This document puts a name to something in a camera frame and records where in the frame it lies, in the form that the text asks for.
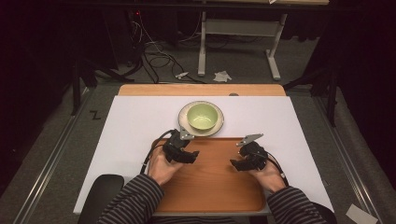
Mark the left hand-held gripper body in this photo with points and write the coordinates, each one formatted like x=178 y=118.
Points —
x=176 y=146

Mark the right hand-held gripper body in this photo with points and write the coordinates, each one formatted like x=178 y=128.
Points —
x=253 y=154

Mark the person's left hand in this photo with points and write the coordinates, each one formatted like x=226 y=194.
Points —
x=162 y=169

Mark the person's right hand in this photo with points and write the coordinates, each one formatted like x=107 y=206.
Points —
x=269 y=177

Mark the cream plate with dark rim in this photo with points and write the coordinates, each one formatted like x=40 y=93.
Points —
x=183 y=123

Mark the wooden tray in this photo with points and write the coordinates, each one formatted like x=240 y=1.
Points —
x=211 y=186

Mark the light green bowl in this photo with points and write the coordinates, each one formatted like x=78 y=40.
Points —
x=202 y=116

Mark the white sheet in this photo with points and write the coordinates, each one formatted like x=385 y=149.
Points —
x=130 y=124

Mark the wooden table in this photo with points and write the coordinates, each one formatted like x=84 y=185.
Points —
x=202 y=89

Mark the small white plug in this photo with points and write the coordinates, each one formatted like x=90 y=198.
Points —
x=181 y=75

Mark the crumpled white paper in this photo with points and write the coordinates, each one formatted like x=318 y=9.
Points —
x=222 y=76

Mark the black chair back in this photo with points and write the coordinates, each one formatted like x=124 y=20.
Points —
x=102 y=196

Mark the black stand leg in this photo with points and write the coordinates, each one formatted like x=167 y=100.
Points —
x=332 y=99
x=76 y=90

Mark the white paper slip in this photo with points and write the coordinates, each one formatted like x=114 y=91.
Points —
x=361 y=215

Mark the aluminium floor rail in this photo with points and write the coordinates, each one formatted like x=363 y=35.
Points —
x=345 y=146
x=46 y=174

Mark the white metal desk frame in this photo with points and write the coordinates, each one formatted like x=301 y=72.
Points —
x=236 y=26

